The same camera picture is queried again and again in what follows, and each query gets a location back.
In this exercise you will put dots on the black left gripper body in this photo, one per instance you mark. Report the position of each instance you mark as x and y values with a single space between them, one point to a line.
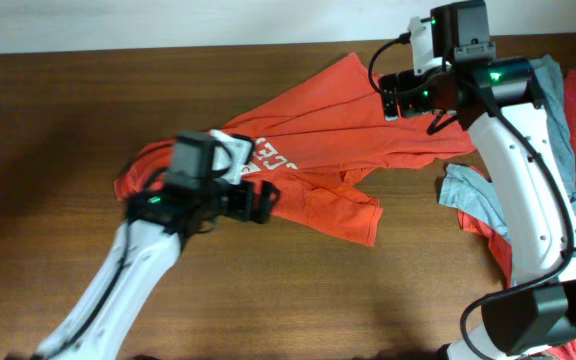
221 198

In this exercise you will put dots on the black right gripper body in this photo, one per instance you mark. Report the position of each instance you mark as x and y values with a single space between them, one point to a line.
419 92

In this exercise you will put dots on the orange printed t-shirt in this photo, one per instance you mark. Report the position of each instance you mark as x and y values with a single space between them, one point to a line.
316 141

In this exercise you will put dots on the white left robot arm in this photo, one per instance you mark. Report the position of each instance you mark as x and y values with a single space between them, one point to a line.
158 224

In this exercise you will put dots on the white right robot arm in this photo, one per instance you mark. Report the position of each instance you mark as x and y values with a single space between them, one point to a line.
501 105

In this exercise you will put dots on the light blue grey t-shirt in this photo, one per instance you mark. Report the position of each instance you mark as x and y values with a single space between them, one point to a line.
475 198

